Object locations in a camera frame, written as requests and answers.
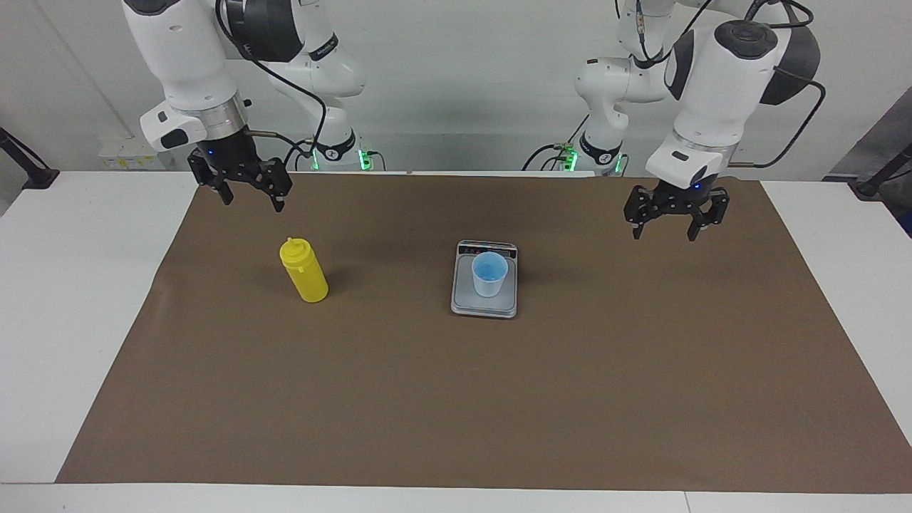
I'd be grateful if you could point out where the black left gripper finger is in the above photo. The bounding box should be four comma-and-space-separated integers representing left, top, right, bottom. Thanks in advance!
685, 188, 730, 242
623, 185, 655, 242

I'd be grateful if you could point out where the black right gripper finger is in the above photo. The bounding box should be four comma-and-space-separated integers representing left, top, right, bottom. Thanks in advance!
187, 150, 235, 207
259, 158, 294, 214

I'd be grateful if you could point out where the yellow squeeze bottle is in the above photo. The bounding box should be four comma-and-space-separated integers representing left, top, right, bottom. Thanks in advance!
279, 237, 330, 304

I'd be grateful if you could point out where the light blue plastic cup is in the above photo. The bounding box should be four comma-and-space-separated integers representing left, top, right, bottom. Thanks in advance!
472, 251, 509, 299

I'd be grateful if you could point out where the silver digital kitchen scale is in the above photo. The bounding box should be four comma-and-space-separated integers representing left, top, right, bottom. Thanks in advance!
450, 240, 519, 319

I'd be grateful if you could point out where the brown table mat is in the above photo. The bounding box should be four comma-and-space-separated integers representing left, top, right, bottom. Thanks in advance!
56, 172, 912, 494

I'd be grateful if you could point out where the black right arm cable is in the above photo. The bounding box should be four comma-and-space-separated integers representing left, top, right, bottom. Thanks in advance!
214, 0, 330, 168

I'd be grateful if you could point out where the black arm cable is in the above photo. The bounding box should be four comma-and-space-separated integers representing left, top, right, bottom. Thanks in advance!
214, 0, 330, 168
616, 0, 827, 170

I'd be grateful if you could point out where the black left base cable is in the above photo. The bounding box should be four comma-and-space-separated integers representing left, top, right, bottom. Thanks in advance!
522, 141, 575, 172

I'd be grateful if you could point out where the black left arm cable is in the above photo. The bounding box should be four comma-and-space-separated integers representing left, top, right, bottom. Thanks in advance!
616, 0, 827, 170

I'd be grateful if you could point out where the black camera stand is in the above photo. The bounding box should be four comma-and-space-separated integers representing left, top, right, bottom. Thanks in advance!
0, 127, 61, 190
846, 142, 912, 200

